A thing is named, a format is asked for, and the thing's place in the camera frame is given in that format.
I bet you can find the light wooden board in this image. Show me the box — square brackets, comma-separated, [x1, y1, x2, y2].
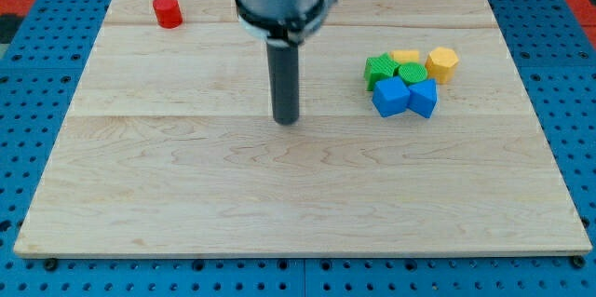
[14, 0, 592, 259]

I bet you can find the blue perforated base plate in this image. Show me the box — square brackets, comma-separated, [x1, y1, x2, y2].
[1, 0, 595, 296]

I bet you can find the blue triangle block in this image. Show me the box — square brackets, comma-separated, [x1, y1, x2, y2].
[408, 79, 438, 118]

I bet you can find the yellow flat block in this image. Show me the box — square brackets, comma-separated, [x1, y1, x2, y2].
[389, 49, 420, 64]

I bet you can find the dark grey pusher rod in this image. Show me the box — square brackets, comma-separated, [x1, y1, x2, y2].
[266, 44, 299, 126]

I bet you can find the blue cube block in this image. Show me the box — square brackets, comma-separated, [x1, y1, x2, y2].
[372, 76, 411, 117]

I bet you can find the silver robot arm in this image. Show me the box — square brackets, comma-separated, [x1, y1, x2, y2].
[235, 0, 338, 126]

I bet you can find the green star block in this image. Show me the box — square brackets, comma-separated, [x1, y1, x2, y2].
[363, 53, 400, 91]

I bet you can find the green cylinder block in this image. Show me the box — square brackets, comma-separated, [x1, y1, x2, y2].
[398, 62, 427, 86]

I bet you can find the red cylinder block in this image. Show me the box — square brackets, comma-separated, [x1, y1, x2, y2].
[153, 0, 183, 29]

